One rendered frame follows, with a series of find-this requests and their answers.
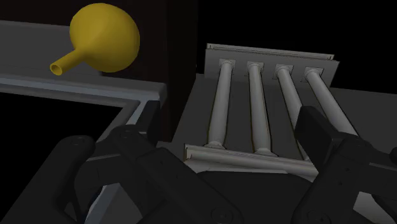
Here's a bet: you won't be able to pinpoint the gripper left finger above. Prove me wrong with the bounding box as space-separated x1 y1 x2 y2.
0 99 244 224

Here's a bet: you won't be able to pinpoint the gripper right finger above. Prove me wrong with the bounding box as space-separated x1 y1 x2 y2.
291 105 397 224

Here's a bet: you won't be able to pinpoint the grey columned temple figure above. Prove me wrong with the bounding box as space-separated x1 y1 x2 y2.
183 43 359 183

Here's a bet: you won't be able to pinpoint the yellow round vase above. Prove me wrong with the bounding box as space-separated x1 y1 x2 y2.
49 3 141 76

